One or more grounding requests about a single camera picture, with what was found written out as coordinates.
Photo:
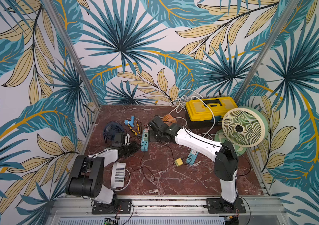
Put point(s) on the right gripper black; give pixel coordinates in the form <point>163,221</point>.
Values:
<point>152,127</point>

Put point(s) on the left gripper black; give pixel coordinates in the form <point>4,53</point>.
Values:
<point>135,148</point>

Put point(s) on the teal power strip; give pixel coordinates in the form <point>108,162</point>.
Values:
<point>145,140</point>
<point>192,157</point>

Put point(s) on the yellow plug adapter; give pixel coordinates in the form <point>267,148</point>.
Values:
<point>178,162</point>

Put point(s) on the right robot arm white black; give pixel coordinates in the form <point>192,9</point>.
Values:
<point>222,154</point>

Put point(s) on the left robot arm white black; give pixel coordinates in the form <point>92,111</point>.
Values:
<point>86,177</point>

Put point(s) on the navy blue desk fan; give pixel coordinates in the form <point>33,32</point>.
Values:
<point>111,129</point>

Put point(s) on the white flat fan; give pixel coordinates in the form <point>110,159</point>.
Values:
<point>118,175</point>

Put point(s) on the green round fan base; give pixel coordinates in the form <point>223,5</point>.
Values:
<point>220,137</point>

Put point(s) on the large green white fan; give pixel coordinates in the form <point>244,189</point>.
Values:
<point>245,126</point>

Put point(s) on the yellow black pliers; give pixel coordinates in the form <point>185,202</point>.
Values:
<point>136,130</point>

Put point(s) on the yellow plastic toolbox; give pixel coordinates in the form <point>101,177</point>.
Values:
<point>207,112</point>

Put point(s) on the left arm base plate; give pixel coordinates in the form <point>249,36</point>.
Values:
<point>119,206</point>

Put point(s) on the aluminium front rail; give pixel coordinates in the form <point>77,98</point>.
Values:
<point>170,210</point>

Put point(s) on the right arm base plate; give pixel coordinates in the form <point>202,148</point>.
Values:
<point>220,206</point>

